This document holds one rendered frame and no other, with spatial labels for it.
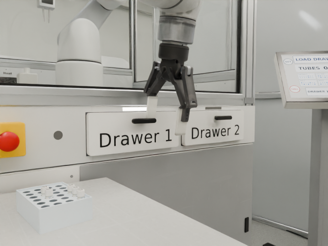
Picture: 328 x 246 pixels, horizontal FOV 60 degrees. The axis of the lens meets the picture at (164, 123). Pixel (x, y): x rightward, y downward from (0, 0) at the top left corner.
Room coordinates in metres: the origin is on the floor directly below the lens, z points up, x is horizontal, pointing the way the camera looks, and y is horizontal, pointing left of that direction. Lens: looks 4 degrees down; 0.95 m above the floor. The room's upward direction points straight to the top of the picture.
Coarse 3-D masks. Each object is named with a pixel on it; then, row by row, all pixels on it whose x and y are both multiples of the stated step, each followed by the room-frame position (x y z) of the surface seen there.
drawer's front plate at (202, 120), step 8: (192, 112) 0.91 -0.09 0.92; (200, 112) 0.93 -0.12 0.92; (208, 112) 0.96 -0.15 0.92; (216, 112) 0.98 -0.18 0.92; (224, 112) 1.00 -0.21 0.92; (232, 112) 1.03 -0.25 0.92; (240, 112) 1.05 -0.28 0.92; (192, 120) 0.91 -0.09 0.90; (200, 120) 0.93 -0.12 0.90; (208, 120) 0.96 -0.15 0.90; (216, 120) 0.98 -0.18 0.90; (224, 120) 1.00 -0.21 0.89; (232, 120) 1.03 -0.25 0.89; (240, 120) 1.05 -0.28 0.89; (200, 128) 0.93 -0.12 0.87; (208, 128) 0.96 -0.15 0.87; (216, 128) 0.98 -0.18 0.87; (232, 128) 1.03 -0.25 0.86; (240, 128) 1.05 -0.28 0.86; (184, 136) 0.90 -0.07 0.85; (200, 136) 0.93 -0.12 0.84; (216, 136) 0.98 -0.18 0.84; (224, 136) 1.00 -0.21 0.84; (232, 136) 1.03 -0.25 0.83; (240, 136) 1.05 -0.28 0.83; (184, 144) 0.90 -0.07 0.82; (192, 144) 0.91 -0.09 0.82
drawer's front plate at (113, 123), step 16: (112, 112) 0.76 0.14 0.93; (128, 112) 0.78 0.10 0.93; (144, 112) 0.81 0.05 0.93; (160, 112) 0.84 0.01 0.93; (176, 112) 0.87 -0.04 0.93; (96, 128) 0.72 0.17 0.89; (112, 128) 0.75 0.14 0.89; (128, 128) 0.78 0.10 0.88; (144, 128) 0.81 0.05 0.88; (160, 128) 0.84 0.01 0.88; (96, 144) 0.72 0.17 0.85; (112, 144) 0.75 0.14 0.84; (144, 144) 0.81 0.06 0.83; (160, 144) 0.84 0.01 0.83; (176, 144) 0.87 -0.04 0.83
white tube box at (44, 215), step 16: (16, 192) 0.49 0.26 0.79; (32, 192) 0.49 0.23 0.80; (64, 192) 0.49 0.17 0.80; (32, 208) 0.42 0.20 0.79; (48, 208) 0.41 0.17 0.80; (64, 208) 0.43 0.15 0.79; (80, 208) 0.44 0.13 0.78; (32, 224) 0.43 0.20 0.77; (48, 224) 0.41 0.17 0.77; (64, 224) 0.42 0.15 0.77
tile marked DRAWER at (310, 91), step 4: (308, 88) 1.20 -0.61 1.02; (312, 88) 1.20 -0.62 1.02; (316, 88) 1.19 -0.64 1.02; (320, 88) 1.19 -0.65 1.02; (324, 88) 1.19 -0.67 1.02; (308, 92) 1.18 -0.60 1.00; (312, 92) 1.18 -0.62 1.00; (316, 92) 1.18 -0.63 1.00; (320, 92) 1.18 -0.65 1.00; (324, 92) 1.18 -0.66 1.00
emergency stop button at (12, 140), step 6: (6, 132) 0.56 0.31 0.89; (12, 132) 0.56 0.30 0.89; (0, 138) 0.55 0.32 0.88; (6, 138) 0.55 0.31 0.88; (12, 138) 0.56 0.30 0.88; (18, 138) 0.57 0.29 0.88; (0, 144) 0.55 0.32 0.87; (6, 144) 0.55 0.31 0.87; (12, 144) 0.56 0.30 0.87; (18, 144) 0.57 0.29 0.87; (6, 150) 0.56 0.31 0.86; (12, 150) 0.56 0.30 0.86
